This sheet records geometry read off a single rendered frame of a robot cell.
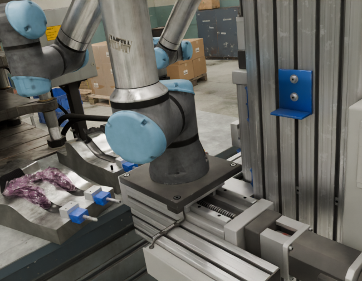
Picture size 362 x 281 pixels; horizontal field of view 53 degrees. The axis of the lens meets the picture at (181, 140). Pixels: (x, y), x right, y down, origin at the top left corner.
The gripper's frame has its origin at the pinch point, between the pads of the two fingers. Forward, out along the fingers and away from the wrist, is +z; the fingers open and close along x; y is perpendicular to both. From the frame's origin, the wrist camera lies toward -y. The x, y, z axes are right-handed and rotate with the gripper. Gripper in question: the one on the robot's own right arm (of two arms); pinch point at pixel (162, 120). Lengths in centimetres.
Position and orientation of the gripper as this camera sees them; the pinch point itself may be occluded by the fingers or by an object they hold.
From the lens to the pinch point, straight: 160.1
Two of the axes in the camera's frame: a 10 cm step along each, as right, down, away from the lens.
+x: 7.3, -3.3, 6.0
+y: 6.7, 1.9, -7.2
